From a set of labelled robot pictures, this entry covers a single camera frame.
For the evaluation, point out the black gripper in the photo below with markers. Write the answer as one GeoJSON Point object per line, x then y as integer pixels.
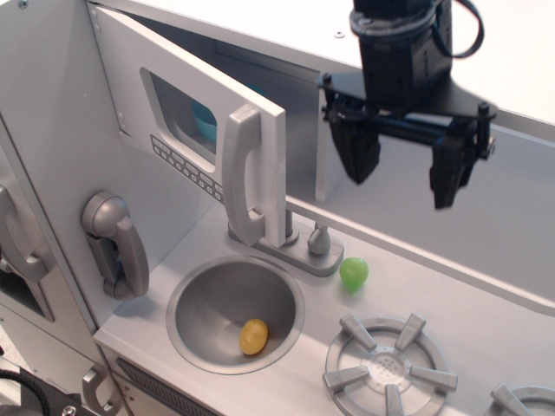
{"type": "Point", "coordinates": [405, 89]}

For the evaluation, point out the white microwave door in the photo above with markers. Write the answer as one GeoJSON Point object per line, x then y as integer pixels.
{"type": "Point", "coordinates": [155, 71]}

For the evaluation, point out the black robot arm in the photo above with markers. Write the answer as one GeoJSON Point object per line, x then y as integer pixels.
{"type": "Point", "coordinates": [405, 90]}

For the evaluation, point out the green plastic pear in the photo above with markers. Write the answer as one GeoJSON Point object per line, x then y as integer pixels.
{"type": "Point", "coordinates": [354, 273]}

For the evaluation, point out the grey toy faucet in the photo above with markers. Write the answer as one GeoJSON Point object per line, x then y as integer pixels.
{"type": "Point", "coordinates": [310, 248]}

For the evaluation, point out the blue plastic bowl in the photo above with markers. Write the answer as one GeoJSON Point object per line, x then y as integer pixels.
{"type": "Point", "coordinates": [205, 120]}

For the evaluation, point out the grey stove burner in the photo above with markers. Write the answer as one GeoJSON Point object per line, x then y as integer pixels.
{"type": "Point", "coordinates": [386, 366]}
{"type": "Point", "coordinates": [526, 400]}

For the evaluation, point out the yellow plastic lemon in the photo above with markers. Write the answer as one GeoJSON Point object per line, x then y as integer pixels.
{"type": "Point", "coordinates": [253, 337]}

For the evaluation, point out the white toy kitchen cabinet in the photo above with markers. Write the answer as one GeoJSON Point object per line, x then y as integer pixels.
{"type": "Point", "coordinates": [481, 272]}

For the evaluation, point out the round silver sink basin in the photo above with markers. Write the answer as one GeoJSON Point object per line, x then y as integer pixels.
{"type": "Point", "coordinates": [210, 306]}

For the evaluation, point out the grey toy telephone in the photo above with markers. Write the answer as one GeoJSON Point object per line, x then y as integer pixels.
{"type": "Point", "coordinates": [116, 246]}

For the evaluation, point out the grey oven door handle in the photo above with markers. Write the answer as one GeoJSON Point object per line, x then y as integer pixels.
{"type": "Point", "coordinates": [102, 394]}

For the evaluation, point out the grey fridge door handle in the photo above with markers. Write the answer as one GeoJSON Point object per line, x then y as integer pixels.
{"type": "Point", "coordinates": [24, 248]}

